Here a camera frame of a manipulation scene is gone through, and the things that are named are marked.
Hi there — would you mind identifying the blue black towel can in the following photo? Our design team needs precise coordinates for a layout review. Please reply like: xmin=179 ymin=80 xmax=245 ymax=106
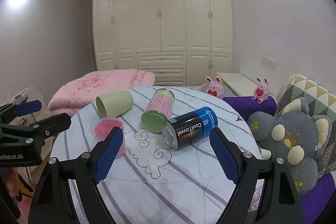
xmin=162 ymin=106 xmax=218 ymax=150

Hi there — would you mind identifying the folded pink quilt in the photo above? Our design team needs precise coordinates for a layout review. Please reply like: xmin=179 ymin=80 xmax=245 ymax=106
xmin=48 ymin=69 xmax=155 ymax=117

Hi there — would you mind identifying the pink bunny plush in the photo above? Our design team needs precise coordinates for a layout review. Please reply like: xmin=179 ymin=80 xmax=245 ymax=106
xmin=206 ymin=76 xmax=224 ymax=100
xmin=252 ymin=77 xmax=269 ymax=104

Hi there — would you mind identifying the cream white wardrobe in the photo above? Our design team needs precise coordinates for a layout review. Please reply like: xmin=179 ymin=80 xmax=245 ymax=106
xmin=93 ymin=0 xmax=233 ymax=86

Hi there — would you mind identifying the purple blanket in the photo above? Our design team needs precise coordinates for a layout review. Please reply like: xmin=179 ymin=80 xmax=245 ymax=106
xmin=223 ymin=97 xmax=277 ymax=121

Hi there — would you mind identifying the pink transparent plastic cup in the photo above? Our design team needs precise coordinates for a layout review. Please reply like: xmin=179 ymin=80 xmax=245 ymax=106
xmin=91 ymin=118 xmax=126 ymax=166

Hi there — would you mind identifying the pink bunny plush left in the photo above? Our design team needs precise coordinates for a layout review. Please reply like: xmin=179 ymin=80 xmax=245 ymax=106
xmin=206 ymin=76 xmax=224 ymax=100

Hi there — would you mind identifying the white wall socket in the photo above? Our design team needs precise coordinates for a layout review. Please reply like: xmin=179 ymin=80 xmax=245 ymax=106
xmin=261 ymin=56 xmax=276 ymax=69

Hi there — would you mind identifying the grey bear plush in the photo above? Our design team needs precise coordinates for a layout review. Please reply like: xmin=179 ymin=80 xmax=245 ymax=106
xmin=247 ymin=97 xmax=332 ymax=197

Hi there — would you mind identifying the pink bunny plush right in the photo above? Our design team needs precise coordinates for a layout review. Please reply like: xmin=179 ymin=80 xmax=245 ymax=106
xmin=252 ymin=77 xmax=269 ymax=104

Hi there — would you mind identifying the green plastic cup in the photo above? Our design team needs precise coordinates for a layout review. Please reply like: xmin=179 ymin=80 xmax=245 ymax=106
xmin=96 ymin=91 xmax=133 ymax=118

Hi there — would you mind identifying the beige jacket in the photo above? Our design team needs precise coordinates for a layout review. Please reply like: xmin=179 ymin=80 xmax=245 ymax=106
xmin=1 ymin=87 xmax=55 ymax=167

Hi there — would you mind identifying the white bench board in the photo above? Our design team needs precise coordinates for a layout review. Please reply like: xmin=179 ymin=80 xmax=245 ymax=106
xmin=217 ymin=72 xmax=257 ymax=97

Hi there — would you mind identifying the pink green lidded can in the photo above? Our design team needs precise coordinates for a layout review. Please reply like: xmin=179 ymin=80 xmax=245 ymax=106
xmin=141 ymin=88 xmax=175 ymax=134

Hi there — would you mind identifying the triangle patterned quilted pillow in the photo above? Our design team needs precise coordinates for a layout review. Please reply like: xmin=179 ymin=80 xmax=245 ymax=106
xmin=276 ymin=75 xmax=336 ymax=177

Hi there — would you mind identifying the striped white tablecloth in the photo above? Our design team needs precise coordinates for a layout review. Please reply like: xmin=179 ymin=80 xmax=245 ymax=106
xmin=51 ymin=86 xmax=261 ymax=223

